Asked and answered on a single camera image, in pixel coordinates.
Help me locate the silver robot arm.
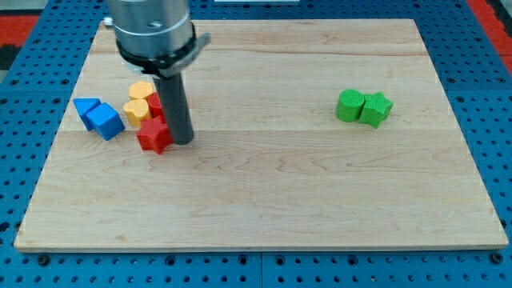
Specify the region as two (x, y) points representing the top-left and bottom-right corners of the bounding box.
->
(107, 0), (211, 78)

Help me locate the wooden board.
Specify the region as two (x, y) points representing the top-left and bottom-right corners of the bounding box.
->
(14, 19), (508, 253)

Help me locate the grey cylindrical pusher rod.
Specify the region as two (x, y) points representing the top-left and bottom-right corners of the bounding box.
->
(154, 73), (194, 145)

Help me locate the green cylinder block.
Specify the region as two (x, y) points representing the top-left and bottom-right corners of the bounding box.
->
(335, 89), (365, 122)

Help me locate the red star block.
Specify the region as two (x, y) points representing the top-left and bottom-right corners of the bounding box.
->
(137, 115), (174, 154)

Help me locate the red cylinder block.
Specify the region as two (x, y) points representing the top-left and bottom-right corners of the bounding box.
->
(146, 92), (166, 123)

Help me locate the yellow heart block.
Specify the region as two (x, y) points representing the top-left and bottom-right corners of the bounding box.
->
(122, 99), (152, 127)

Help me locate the green star block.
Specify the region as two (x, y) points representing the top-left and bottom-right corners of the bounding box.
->
(359, 92), (394, 129)

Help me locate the yellow hexagon block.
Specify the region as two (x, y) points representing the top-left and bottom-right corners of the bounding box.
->
(128, 81), (155, 100)

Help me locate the blue cube block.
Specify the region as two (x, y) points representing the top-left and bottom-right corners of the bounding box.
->
(86, 102), (125, 141)

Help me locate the blue triangle block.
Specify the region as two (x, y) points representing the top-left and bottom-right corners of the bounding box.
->
(73, 98), (101, 130)

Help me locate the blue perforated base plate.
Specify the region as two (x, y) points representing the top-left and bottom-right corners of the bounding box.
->
(1, 0), (511, 287)

